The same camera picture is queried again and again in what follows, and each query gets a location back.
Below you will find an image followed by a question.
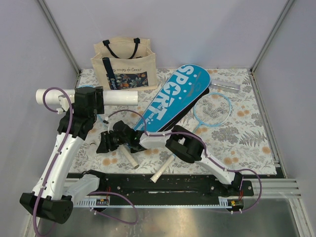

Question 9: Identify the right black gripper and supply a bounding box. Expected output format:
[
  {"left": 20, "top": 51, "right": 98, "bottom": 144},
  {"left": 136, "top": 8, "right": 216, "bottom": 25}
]
[{"left": 96, "top": 130, "right": 129, "bottom": 155}]

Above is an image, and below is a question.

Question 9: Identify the blue badminton racket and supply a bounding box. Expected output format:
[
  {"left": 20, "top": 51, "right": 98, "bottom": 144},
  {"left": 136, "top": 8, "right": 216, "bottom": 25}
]
[
  {"left": 74, "top": 84, "right": 139, "bottom": 170},
  {"left": 150, "top": 91, "right": 234, "bottom": 183}
]

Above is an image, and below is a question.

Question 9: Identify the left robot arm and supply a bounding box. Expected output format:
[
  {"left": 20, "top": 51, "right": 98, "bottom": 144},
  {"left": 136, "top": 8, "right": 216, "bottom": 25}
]
[{"left": 20, "top": 86, "right": 107, "bottom": 224}]

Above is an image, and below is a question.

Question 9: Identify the white slotted cable duct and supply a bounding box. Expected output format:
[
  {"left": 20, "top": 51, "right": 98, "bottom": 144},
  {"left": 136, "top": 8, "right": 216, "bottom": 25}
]
[{"left": 74, "top": 198, "right": 110, "bottom": 208}]

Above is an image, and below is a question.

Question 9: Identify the right blue badminton racket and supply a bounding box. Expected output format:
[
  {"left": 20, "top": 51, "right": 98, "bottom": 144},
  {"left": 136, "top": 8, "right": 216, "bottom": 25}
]
[{"left": 150, "top": 91, "right": 234, "bottom": 183}]

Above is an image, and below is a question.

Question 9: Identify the beige canvas tote bag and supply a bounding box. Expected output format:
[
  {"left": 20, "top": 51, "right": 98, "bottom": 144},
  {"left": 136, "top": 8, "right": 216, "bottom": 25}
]
[{"left": 91, "top": 37, "right": 158, "bottom": 90}]

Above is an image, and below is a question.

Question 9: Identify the right aluminium frame post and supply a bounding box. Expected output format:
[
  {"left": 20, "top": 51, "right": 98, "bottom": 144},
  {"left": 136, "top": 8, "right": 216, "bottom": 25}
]
[{"left": 250, "top": 0, "right": 296, "bottom": 73}]

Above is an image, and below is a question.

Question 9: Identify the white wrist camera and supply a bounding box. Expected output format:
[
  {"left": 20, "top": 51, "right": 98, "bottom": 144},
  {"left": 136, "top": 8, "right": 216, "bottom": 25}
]
[
  {"left": 58, "top": 95, "right": 71, "bottom": 112},
  {"left": 103, "top": 117, "right": 113, "bottom": 132}
]

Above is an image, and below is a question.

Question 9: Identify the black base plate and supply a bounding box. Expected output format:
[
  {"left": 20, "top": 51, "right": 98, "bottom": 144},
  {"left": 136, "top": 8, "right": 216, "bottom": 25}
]
[{"left": 66, "top": 172, "right": 255, "bottom": 207}]

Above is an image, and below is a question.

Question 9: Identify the left blue badminton racket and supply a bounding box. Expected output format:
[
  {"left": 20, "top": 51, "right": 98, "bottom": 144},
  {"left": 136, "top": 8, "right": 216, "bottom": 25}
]
[{"left": 74, "top": 84, "right": 139, "bottom": 170}]

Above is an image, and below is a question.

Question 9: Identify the white shuttlecock tube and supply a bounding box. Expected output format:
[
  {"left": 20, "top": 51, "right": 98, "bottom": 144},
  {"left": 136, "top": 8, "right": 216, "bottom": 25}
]
[{"left": 36, "top": 89, "right": 138, "bottom": 106}]

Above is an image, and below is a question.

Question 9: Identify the blue sport racket cover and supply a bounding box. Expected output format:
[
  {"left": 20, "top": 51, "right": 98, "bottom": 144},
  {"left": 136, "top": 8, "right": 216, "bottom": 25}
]
[{"left": 133, "top": 64, "right": 211, "bottom": 132}]

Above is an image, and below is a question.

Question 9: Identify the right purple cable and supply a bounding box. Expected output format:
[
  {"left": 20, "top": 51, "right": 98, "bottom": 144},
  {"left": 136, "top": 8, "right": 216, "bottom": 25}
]
[{"left": 105, "top": 109, "right": 263, "bottom": 214}]

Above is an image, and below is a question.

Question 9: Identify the aluminium frame post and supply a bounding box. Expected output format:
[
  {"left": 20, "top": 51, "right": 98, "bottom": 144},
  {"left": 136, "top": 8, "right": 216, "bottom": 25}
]
[
  {"left": 250, "top": 0, "right": 296, "bottom": 73},
  {"left": 36, "top": 0, "right": 81, "bottom": 76}
]

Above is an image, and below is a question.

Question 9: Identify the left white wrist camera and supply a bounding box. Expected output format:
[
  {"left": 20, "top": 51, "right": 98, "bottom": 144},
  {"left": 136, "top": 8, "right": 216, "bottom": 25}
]
[{"left": 58, "top": 95, "right": 71, "bottom": 112}]

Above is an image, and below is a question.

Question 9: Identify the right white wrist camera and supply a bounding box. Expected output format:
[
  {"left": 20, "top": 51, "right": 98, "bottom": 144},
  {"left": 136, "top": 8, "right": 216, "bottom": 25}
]
[{"left": 103, "top": 117, "right": 113, "bottom": 132}]

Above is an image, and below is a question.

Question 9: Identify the left aluminium frame post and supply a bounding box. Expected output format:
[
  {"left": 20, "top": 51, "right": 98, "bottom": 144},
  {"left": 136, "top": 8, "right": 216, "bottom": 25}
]
[{"left": 36, "top": 0, "right": 81, "bottom": 76}]

